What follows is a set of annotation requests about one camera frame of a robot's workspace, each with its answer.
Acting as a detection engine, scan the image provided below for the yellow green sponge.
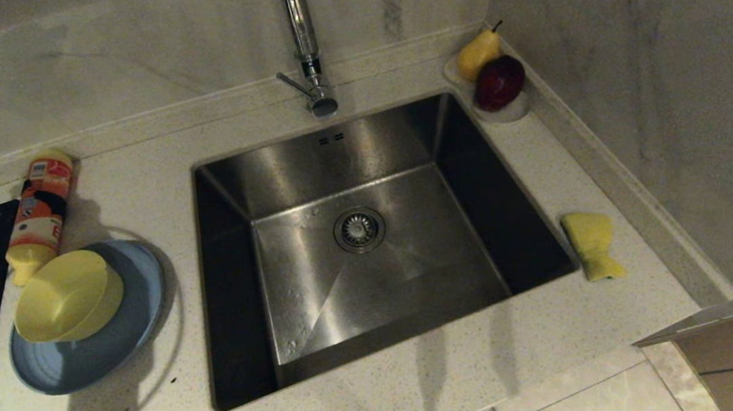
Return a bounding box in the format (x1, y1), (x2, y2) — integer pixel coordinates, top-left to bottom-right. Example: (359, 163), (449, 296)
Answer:
(559, 207), (628, 285)

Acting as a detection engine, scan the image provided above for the yellow pear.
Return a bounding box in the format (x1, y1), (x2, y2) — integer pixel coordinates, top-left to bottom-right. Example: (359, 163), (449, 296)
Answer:
(453, 20), (509, 84)

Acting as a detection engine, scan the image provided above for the orange dish soap bottle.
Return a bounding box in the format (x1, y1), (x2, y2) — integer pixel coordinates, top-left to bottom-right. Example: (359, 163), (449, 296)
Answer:
(0, 146), (87, 288)

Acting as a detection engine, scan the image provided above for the stainless steel sink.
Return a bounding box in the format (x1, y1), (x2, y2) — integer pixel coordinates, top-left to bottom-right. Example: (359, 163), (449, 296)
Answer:
(182, 80), (591, 411)

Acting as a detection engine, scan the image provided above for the chrome faucet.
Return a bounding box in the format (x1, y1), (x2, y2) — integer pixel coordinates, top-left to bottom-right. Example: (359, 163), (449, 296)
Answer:
(268, 0), (341, 123)

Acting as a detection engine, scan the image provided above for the dark red apple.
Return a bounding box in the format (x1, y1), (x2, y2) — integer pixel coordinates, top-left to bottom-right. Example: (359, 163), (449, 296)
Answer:
(469, 53), (530, 114)

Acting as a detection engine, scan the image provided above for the metal sink drain strainer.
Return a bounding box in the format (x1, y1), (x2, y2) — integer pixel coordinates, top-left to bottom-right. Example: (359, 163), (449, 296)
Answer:
(331, 204), (390, 257)

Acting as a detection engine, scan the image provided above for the yellow plastic bowl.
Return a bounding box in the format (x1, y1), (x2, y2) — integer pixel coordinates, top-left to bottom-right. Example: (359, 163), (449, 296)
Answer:
(7, 245), (130, 348)

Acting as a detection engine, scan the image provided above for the small white fruit dish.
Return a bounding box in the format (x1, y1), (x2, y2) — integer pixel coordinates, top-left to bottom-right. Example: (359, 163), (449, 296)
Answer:
(440, 46), (533, 131)

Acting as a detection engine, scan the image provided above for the blue round plate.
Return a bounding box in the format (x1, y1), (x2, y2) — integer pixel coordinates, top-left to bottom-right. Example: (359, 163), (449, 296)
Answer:
(0, 235), (177, 400)

